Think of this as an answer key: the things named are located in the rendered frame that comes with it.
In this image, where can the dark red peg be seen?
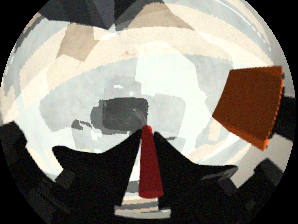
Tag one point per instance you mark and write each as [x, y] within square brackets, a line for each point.
[150, 181]

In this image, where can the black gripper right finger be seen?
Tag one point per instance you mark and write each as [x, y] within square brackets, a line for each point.
[180, 176]

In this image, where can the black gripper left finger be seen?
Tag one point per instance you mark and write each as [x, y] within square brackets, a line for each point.
[111, 169]

